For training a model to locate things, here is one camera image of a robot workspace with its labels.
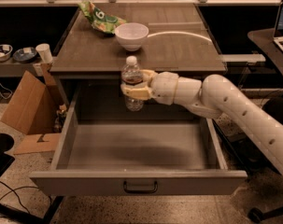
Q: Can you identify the black drawer handle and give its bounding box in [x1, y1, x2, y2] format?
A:
[122, 181, 158, 194]

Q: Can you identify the clear plastic water bottle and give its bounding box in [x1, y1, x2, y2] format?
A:
[121, 56, 144, 112]

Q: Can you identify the grey bowl on shelf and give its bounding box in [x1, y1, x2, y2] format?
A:
[0, 44, 13, 62]

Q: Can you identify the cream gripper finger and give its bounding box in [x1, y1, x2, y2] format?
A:
[120, 84, 152, 101]
[141, 69, 158, 86]

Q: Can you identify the grey open top drawer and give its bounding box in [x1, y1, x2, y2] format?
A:
[31, 81, 247, 196]

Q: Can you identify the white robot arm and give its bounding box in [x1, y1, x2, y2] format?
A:
[120, 70, 283, 176]

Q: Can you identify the black floor cable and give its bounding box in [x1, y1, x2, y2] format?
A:
[0, 178, 53, 217]

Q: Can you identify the green chip bag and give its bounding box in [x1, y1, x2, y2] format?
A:
[78, 0, 126, 35]

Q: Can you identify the white ceramic bowl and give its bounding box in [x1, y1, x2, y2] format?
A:
[115, 22, 149, 51]

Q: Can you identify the brown cardboard box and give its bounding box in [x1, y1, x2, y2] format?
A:
[1, 63, 67, 155]

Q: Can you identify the black office chair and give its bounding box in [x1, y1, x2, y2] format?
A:
[213, 97, 283, 223]

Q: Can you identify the black chair on left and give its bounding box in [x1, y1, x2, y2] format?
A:
[0, 133, 64, 224]

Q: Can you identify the grey low shelf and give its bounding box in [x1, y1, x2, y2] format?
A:
[0, 58, 52, 77]

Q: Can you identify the blue bowl on shelf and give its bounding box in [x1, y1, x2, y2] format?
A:
[13, 47, 37, 63]

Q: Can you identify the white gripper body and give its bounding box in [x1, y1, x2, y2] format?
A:
[150, 72, 178, 105]

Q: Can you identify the white paper cup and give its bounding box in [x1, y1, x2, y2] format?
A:
[35, 43, 53, 63]

